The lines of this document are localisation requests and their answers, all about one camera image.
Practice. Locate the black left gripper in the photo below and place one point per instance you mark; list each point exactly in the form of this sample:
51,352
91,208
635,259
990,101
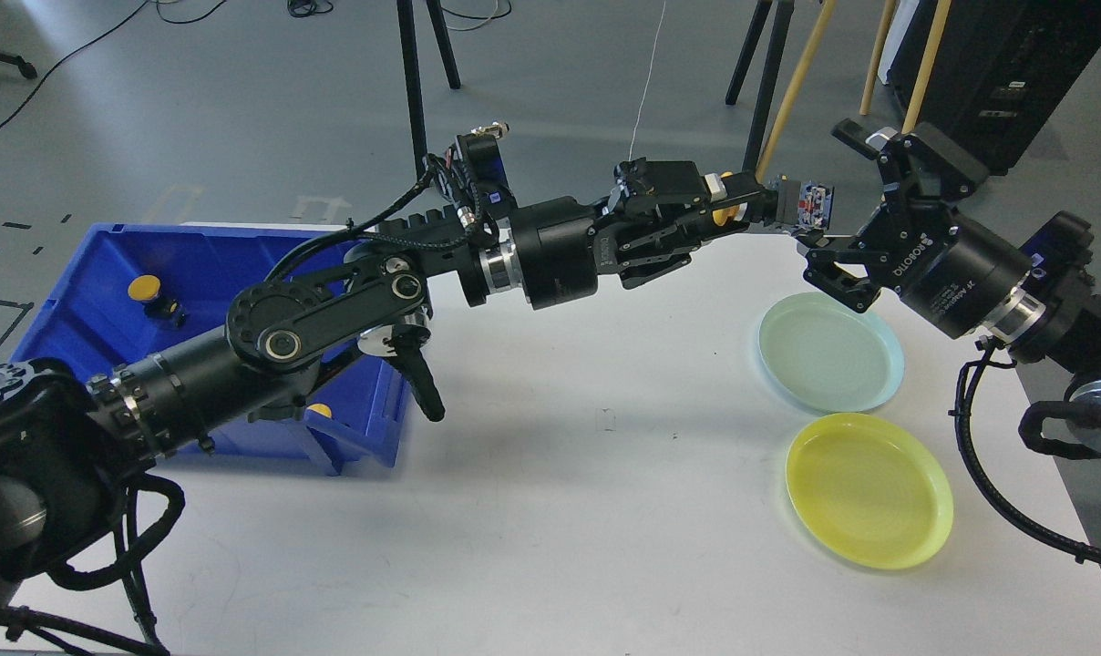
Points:
553,239

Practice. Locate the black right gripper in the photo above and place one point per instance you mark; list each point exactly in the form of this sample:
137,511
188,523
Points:
947,268

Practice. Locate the yellow push button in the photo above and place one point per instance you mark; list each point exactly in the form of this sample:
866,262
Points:
164,309
321,409
801,205

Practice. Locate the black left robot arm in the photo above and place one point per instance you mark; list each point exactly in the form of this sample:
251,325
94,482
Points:
80,507

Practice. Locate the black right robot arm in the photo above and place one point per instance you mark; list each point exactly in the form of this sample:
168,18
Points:
1026,304

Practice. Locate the light green plate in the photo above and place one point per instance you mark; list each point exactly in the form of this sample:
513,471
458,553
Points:
827,357

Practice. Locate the yellow plate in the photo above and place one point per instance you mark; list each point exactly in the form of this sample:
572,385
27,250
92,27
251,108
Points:
869,491

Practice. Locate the black equipment cabinet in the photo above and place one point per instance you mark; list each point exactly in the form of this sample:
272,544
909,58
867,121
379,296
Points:
1002,68

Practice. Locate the wooden easel legs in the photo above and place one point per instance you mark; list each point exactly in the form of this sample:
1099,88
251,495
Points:
887,34

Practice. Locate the black tripod stand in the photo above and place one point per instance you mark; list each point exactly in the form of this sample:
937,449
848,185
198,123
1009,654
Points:
776,44
406,20

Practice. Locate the blue plastic bin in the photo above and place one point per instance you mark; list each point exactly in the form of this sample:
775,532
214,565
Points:
90,322

